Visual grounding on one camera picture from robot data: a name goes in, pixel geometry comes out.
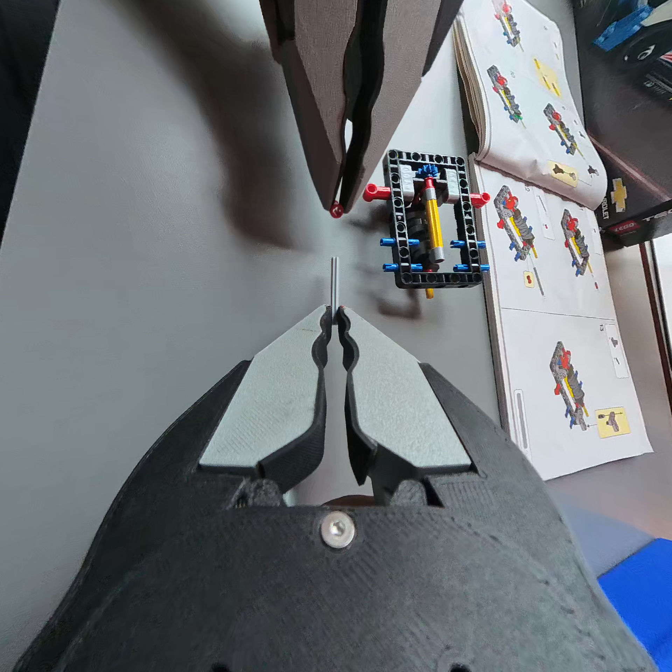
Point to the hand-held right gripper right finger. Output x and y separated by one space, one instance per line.
399 414

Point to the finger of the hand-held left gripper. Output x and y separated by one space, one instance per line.
404 52
320 63

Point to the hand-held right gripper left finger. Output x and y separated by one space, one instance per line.
267 409

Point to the grey lego axle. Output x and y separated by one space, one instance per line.
334 283

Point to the black lego frame assembly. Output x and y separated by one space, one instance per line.
463 210

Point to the lego instruction booklet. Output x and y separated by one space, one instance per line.
556 315

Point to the black lego set box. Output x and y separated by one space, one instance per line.
630 131

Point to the person's dark clothing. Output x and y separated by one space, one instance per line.
21 78

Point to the blue storage bin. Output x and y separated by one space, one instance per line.
645 603

